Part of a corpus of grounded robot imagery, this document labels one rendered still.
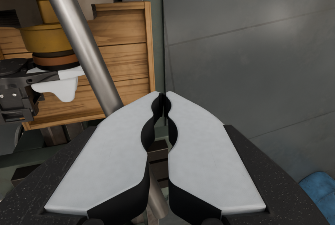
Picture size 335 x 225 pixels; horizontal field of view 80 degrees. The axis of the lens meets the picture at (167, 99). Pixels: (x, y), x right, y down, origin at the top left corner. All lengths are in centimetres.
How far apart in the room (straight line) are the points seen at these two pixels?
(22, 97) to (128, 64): 29
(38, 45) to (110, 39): 26
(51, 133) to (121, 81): 27
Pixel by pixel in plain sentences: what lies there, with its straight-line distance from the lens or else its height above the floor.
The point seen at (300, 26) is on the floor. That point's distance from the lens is 213.
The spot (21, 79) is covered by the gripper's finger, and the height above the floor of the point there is 113.
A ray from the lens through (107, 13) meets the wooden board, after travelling 54.
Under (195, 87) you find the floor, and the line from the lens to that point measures 172.
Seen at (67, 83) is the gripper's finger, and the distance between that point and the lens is 35.
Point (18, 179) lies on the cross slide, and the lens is 69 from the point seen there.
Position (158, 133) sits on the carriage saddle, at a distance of 68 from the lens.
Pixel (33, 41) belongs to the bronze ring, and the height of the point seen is 112.
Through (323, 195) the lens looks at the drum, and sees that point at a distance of 364.
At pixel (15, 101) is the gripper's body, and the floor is 111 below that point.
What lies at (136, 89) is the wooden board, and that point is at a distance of 60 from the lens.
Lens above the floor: 142
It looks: 58 degrees down
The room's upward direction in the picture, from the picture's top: 150 degrees clockwise
